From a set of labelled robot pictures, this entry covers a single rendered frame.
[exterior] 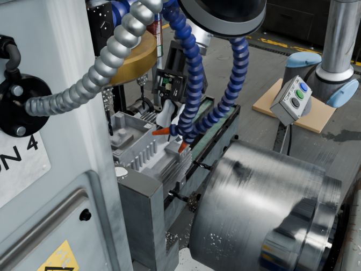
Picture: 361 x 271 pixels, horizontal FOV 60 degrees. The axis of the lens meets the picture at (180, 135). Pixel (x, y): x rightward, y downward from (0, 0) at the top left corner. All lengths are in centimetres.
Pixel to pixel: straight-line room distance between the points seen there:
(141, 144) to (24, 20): 44
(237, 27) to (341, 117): 122
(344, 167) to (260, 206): 70
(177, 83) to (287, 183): 28
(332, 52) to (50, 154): 96
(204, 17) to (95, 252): 26
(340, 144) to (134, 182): 90
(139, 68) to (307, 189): 31
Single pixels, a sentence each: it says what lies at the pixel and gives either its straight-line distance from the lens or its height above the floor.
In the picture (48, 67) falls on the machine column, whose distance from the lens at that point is 23.
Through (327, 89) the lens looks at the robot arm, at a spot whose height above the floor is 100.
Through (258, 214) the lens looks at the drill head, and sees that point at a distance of 50.
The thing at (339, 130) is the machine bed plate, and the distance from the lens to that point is 134.
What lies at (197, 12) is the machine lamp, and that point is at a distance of 22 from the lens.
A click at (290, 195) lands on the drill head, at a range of 51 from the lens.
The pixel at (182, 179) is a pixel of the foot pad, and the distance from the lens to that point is 75.
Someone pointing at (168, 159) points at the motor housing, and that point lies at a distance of 68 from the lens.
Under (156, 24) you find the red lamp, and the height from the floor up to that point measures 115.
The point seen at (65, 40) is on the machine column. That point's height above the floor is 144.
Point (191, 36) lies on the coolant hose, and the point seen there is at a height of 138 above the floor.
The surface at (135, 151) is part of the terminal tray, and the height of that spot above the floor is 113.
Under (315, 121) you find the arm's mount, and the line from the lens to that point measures 133.
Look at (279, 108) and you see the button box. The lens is 90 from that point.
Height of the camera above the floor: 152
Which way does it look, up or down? 38 degrees down
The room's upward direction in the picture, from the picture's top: straight up
